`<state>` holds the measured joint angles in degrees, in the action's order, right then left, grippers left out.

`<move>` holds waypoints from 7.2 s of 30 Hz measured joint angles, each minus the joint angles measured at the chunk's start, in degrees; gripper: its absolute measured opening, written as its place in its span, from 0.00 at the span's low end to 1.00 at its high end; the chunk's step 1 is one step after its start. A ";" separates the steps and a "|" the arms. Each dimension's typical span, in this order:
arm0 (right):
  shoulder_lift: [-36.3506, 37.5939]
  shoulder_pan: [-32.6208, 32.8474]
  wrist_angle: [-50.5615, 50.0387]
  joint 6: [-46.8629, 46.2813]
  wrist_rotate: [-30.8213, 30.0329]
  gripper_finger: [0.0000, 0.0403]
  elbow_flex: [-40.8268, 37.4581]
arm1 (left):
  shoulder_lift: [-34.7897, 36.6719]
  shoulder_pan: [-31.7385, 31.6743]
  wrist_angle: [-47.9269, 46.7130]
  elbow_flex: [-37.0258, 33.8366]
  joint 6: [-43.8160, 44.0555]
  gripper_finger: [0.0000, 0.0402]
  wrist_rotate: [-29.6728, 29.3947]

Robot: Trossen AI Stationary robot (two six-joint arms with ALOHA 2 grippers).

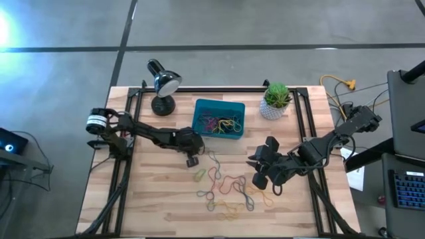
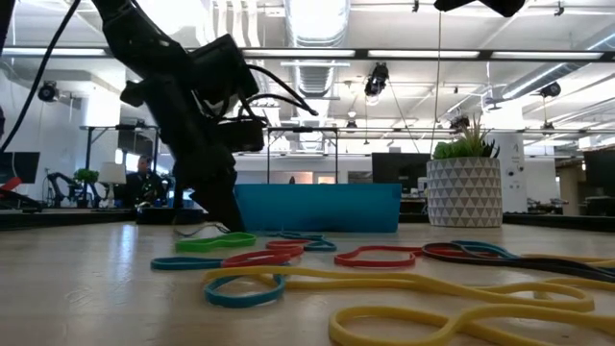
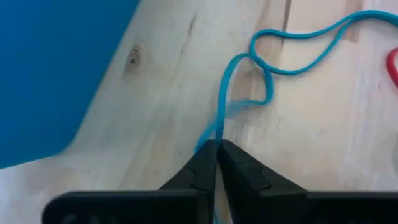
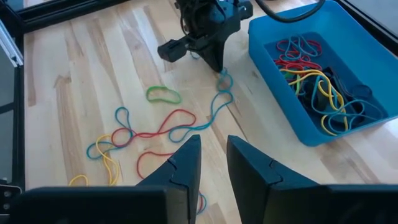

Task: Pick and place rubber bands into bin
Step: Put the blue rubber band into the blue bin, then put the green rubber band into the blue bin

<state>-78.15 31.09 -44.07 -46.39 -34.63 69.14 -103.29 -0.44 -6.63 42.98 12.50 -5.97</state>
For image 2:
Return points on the blue plastic bin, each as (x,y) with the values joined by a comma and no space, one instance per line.
(317,206)

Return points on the background black robot arm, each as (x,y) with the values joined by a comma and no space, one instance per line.
(60,180)

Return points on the green rubber band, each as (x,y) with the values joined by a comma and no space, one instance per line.
(202,245)

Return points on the white table lamp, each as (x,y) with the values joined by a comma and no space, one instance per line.
(113,173)

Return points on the small background potted plant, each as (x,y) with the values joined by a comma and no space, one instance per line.
(86,176)

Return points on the black aluminium table frame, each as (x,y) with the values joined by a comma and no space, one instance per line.
(57,218)

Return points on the thin black rubber band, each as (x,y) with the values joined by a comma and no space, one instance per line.
(528,263)

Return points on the red rubber band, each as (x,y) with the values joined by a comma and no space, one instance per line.
(288,243)
(259,259)
(375,264)

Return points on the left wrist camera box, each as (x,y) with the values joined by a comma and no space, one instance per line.
(226,67)

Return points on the succulent in patterned white pot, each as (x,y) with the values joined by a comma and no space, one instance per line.
(463,192)

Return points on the large black monitor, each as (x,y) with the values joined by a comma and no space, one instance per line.
(399,168)

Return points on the red angled bar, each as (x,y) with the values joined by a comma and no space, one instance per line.
(9,184)

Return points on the black ceiling spotlight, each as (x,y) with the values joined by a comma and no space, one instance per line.
(48,91)
(377,79)
(550,90)

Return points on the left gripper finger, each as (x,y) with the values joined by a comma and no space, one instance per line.
(197,180)
(226,187)

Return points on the overhead light bar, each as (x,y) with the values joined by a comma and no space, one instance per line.
(360,54)

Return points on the person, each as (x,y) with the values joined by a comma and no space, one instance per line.
(144,185)

